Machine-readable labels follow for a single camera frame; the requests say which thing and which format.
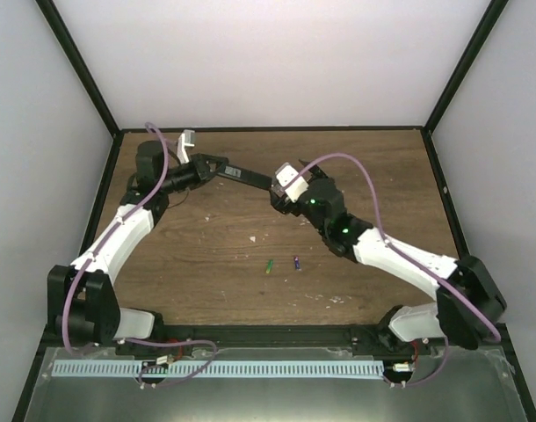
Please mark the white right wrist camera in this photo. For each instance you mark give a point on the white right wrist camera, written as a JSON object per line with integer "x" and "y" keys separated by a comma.
{"x": 291, "y": 183}

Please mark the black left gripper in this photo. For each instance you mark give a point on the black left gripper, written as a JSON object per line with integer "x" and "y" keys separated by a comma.
{"x": 202, "y": 172}

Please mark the black enclosure frame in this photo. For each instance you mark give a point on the black enclosure frame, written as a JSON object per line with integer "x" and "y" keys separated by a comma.
{"x": 375, "y": 76}

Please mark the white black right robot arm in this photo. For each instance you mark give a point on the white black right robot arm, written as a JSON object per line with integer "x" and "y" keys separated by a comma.
{"x": 466, "y": 303}

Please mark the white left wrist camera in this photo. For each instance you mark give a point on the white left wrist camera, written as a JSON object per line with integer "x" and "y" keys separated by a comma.
{"x": 185, "y": 142}

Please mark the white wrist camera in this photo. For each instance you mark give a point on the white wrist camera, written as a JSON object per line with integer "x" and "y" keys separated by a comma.
{"x": 185, "y": 142}
{"x": 291, "y": 183}

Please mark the light blue slotted cable duct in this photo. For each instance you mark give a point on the light blue slotted cable duct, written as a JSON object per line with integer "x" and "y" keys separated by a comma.
{"x": 340, "y": 369}

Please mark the black remote control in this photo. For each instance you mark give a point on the black remote control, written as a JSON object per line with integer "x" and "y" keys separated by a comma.
{"x": 246, "y": 177}

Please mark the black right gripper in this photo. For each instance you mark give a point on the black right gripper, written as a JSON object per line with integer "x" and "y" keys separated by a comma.
{"x": 281, "y": 204}

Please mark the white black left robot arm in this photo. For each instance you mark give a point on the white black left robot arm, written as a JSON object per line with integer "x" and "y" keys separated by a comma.
{"x": 81, "y": 303}

